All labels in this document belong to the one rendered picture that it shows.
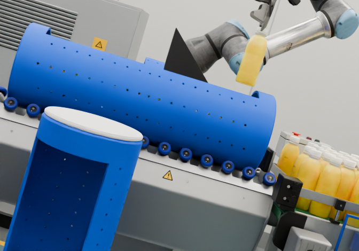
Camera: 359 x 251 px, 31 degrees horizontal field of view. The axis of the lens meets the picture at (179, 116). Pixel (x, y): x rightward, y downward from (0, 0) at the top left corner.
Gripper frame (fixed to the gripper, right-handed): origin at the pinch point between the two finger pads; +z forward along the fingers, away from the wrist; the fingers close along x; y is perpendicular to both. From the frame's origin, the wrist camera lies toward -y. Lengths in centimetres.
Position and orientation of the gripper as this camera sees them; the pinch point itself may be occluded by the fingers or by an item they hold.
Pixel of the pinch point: (263, 28)
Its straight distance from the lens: 230.2
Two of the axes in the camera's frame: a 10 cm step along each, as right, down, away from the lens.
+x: 0.7, 1.2, -9.9
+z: -2.9, 9.5, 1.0
